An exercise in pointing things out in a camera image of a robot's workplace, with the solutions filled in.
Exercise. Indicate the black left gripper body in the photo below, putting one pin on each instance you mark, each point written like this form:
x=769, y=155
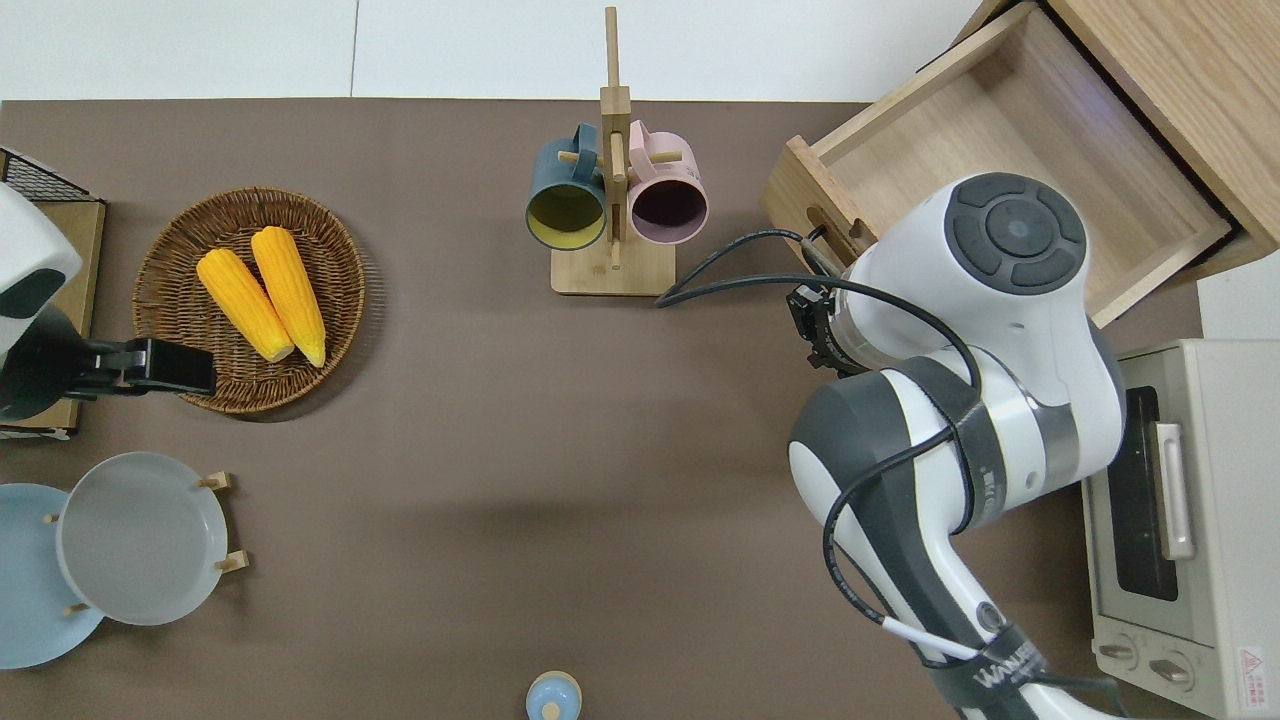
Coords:
x=175, y=368

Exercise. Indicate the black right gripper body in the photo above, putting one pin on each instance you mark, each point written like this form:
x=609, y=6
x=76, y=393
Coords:
x=812, y=325

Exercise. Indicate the light wooden drawer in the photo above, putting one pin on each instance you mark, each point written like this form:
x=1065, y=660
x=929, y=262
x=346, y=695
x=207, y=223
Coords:
x=1120, y=150

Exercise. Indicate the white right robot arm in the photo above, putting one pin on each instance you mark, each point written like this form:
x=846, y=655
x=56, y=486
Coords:
x=1000, y=330

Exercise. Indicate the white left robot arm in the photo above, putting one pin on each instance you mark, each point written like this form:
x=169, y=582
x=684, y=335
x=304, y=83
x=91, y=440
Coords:
x=25, y=300

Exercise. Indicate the yellow corn cob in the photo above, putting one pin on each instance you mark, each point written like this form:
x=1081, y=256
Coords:
x=245, y=305
x=290, y=295

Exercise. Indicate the round wicker basket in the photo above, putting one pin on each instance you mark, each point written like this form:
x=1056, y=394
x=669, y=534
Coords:
x=180, y=250

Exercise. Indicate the grey plate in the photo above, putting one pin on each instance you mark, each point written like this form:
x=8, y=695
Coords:
x=140, y=540

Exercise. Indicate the pink mug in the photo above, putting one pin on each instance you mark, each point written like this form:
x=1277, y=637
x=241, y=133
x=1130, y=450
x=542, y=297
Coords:
x=668, y=200

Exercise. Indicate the wooden plate rack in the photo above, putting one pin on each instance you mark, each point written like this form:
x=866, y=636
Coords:
x=232, y=562

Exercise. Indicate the wooden mug tree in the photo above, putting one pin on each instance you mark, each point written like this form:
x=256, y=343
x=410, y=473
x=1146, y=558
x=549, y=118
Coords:
x=612, y=265

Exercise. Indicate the light blue plate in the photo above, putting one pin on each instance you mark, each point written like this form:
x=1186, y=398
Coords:
x=25, y=590

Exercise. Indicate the dark teal mug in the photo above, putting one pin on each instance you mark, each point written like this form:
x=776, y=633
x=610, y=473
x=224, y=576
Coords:
x=565, y=205

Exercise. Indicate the light wooden cabinet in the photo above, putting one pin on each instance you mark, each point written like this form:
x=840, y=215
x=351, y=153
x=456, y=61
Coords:
x=1190, y=90

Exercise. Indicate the cream toaster oven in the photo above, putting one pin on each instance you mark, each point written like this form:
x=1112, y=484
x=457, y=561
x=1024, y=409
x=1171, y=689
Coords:
x=1230, y=600

